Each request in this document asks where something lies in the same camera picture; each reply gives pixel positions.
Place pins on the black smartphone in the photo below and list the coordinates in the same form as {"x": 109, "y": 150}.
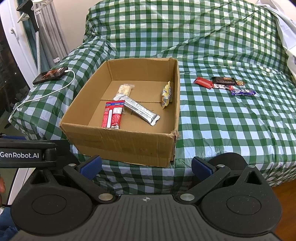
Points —
{"x": 50, "y": 75}

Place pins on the brown cardboard box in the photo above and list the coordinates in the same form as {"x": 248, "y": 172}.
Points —
{"x": 136, "y": 141}

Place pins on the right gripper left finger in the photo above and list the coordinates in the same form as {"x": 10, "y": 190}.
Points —
{"x": 52, "y": 202}

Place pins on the red white kitkat bar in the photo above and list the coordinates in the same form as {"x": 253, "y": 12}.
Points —
{"x": 222, "y": 86}

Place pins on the person's left hand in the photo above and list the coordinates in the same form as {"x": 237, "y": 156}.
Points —
{"x": 2, "y": 189}

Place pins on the silver foil bar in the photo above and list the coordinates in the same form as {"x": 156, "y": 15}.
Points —
{"x": 137, "y": 108}

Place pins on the beige nougat bar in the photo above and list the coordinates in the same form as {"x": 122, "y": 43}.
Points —
{"x": 125, "y": 89}

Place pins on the purple chocolate bar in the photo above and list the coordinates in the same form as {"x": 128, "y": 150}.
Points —
{"x": 241, "y": 92}

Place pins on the grey curtain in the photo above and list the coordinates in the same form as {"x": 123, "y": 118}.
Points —
{"x": 44, "y": 33}

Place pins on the dark brown chocolate bar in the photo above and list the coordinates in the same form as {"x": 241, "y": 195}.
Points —
{"x": 224, "y": 80}

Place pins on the red white snack packet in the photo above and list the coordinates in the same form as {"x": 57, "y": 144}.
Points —
{"x": 112, "y": 114}

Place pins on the small red chocolate bar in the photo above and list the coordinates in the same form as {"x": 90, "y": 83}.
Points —
{"x": 203, "y": 82}

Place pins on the white cloth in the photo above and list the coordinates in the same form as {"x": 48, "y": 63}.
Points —
{"x": 284, "y": 11}

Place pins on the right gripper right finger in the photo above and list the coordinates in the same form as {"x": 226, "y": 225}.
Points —
{"x": 233, "y": 197}

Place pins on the yellow snack packet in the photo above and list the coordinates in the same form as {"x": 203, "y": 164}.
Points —
{"x": 166, "y": 95}

